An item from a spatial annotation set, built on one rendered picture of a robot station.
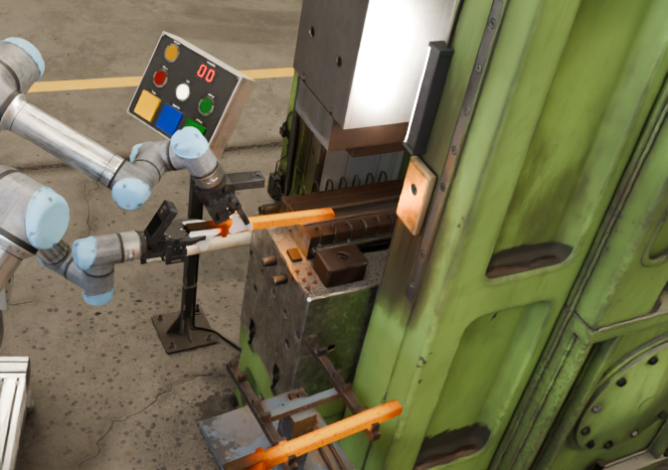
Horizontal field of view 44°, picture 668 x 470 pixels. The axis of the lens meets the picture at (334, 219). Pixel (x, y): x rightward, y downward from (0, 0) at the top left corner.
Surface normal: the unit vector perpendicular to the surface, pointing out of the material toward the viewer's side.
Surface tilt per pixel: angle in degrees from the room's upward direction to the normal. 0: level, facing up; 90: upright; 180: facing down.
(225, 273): 0
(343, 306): 90
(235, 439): 0
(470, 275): 89
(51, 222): 85
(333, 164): 90
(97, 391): 0
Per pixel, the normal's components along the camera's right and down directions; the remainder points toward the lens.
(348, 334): 0.44, 0.61
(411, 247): -0.89, 0.15
